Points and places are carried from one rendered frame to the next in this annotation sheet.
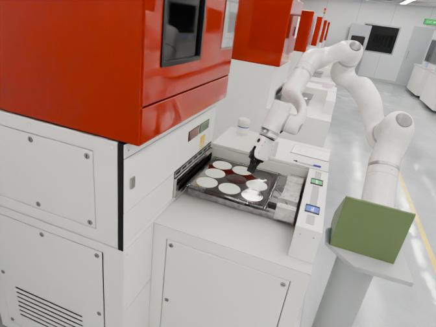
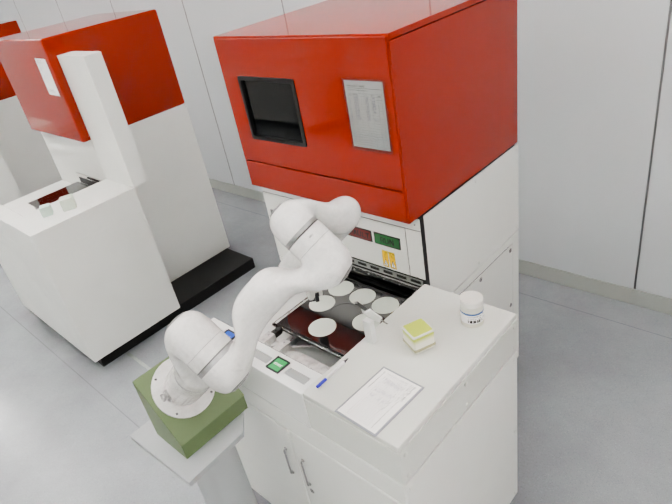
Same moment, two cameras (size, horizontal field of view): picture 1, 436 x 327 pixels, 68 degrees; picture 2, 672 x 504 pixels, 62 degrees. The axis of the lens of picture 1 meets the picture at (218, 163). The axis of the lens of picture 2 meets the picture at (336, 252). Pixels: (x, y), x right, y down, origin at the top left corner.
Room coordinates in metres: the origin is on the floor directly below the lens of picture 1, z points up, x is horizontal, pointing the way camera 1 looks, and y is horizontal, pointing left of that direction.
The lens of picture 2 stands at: (2.25, -1.47, 2.10)
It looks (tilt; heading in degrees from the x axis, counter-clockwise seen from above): 30 degrees down; 121
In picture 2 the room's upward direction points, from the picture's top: 11 degrees counter-clockwise
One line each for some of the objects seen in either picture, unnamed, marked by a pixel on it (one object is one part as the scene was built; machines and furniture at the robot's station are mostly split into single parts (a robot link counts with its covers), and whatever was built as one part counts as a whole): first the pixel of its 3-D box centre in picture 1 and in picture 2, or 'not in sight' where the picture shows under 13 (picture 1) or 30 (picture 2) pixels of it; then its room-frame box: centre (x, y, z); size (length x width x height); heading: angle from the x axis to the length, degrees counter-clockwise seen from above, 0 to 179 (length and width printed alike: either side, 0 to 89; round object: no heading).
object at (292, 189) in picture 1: (289, 198); (297, 364); (1.33, -0.36, 0.87); 0.36 x 0.08 x 0.03; 164
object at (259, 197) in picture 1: (235, 179); (343, 312); (1.39, -0.10, 0.90); 0.34 x 0.34 x 0.01; 74
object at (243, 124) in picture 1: (242, 126); (471, 309); (1.86, -0.12, 1.01); 0.07 x 0.07 x 0.10
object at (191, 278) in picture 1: (244, 255); (361, 434); (1.44, -0.22, 0.41); 0.97 x 0.64 x 0.82; 164
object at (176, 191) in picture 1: (194, 169); (376, 282); (1.43, 0.11, 0.89); 0.44 x 0.02 x 0.10; 164
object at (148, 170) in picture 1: (178, 158); (339, 242); (1.27, 0.17, 1.02); 0.82 x 0.03 x 0.40; 164
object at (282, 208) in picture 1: (286, 209); (264, 341); (1.18, -0.31, 0.89); 0.08 x 0.03 x 0.03; 74
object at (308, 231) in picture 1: (311, 208); (257, 367); (1.22, -0.43, 0.89); 0.55 x 0.09 x 0.14; 164
